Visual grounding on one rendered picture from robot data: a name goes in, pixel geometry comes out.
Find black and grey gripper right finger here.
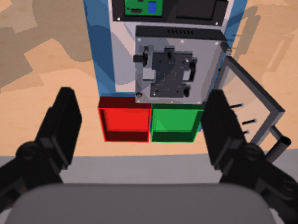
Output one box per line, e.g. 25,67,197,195
201,89,298,224

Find red open bin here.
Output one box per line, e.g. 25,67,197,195
98,97,151,142

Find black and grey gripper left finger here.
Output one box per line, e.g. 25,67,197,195
0,87,82,214

